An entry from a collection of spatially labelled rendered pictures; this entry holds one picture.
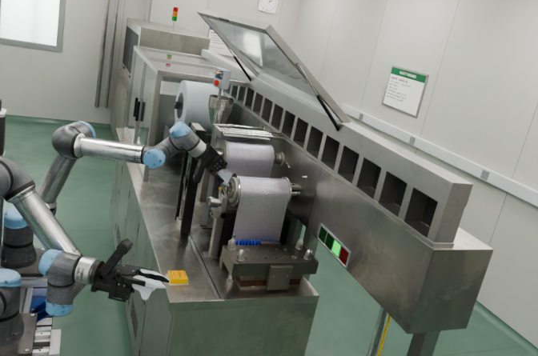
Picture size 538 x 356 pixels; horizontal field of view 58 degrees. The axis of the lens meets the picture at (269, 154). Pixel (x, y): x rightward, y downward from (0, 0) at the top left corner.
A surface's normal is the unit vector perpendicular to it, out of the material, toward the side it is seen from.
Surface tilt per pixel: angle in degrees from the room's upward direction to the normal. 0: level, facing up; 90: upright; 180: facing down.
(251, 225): 90
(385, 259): 90
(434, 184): 90
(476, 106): 90
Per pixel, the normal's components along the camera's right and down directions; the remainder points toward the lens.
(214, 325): 0.36, 0.32
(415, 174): -0.91, -0.07
